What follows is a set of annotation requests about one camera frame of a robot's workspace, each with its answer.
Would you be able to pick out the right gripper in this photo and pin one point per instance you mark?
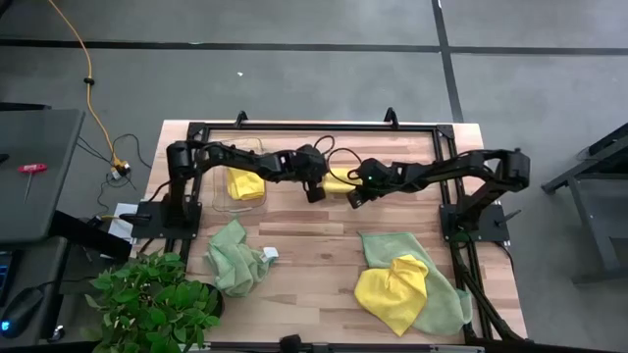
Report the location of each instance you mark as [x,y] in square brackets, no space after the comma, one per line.
[375,176]

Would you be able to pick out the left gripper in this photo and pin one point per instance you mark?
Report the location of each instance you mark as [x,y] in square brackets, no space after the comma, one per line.
[309,164]

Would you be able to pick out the yellow microfiber towel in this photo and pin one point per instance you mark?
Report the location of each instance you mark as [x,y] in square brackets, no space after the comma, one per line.
[392,294]
[245,185]
[338,184]

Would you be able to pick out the clear plastic bin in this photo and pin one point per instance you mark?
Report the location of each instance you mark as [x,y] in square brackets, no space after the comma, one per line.
[245,208]

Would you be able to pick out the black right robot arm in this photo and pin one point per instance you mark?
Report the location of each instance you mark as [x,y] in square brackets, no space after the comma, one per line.
[451,166]

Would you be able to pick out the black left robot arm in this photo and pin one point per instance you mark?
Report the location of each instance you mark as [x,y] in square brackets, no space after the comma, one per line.
[235,157]

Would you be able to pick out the green microfiber towel white tag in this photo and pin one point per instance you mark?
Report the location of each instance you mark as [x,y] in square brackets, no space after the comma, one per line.
[235,265]

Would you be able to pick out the black fuzzy round object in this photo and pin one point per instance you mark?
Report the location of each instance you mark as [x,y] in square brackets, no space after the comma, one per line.
[290,344]

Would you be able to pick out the yellow black power connector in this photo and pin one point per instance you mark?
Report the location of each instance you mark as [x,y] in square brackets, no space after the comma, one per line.
[120,169]

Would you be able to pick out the white paper sheet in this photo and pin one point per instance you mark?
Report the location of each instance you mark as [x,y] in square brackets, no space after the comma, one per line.
[118,230]

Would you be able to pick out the potted green plant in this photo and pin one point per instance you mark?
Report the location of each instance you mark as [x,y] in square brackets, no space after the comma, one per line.
[147,304]

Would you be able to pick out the black desk base beam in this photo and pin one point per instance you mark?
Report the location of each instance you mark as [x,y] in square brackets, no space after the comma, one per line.
[88,235]

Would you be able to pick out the grey metal stand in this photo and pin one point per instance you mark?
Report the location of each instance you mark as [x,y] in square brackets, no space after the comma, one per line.
[596,230]

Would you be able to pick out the grey desk top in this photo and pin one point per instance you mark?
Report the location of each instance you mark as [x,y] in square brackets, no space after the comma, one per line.
[39,211]

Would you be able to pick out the dark desk surface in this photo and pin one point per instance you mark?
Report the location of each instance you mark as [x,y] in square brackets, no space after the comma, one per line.
[44,265]

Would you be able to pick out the black computer mouse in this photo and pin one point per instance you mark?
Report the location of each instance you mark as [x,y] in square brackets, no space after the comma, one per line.
[22,309]

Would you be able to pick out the black backlit keyboard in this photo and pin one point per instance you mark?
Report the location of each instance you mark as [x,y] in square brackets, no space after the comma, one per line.
[4,274]

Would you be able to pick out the black metal table frame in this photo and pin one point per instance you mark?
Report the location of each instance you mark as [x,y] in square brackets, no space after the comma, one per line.
[319,127]

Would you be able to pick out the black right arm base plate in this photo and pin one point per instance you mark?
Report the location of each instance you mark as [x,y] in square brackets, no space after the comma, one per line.
[490,228]

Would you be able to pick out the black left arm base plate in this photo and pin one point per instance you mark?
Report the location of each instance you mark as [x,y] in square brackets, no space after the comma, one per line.
[147,225]

